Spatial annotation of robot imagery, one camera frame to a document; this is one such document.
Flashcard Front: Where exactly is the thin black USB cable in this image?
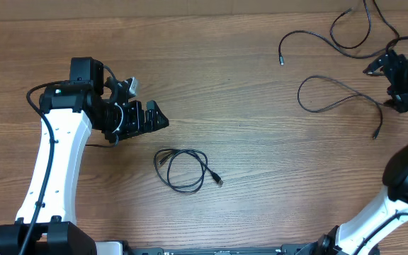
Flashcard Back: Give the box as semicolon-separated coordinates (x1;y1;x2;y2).
278;0;401;67

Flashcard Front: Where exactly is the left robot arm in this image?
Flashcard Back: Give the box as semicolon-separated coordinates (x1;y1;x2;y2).
0;57;169;254

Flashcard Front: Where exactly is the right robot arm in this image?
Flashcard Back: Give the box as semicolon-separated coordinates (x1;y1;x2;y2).
321;47;408;254

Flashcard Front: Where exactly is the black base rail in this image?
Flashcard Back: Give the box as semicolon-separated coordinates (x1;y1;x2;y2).
96;240;380;255

